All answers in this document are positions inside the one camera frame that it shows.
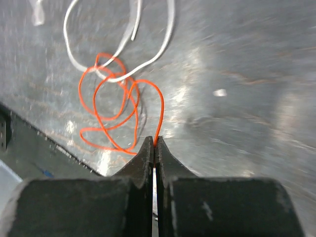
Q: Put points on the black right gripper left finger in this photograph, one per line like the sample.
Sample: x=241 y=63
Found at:
x=115 y=206

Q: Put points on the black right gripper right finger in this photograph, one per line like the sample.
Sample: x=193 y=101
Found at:
x=193 y=206

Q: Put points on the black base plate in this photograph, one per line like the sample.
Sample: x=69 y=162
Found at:
x=30 y=153

